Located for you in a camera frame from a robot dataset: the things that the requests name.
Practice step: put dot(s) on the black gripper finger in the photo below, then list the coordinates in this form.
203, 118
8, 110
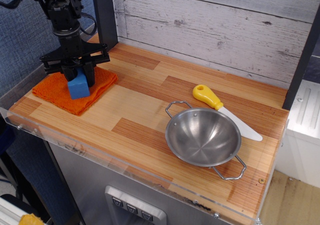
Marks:
89, 72
69, 73

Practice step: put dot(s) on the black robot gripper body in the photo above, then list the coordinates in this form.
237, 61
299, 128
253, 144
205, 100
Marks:
74, 52

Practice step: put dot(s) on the blue arch block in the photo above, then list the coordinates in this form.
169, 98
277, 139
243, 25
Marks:
78, 87

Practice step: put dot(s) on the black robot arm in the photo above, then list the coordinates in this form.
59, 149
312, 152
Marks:
63, 14

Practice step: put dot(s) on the orange folded cloth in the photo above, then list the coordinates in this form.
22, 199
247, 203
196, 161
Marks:
54, 89

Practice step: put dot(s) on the clear acrylic edge guard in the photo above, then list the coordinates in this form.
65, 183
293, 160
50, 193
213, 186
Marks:
86, 171

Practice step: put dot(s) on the silver button control panel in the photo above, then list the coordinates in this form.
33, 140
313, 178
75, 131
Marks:
135, 206

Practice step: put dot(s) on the yellow handled toy knife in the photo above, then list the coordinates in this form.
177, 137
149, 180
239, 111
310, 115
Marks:
204, 94

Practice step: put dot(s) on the steel bowl with handles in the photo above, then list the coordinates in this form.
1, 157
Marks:
202, 137

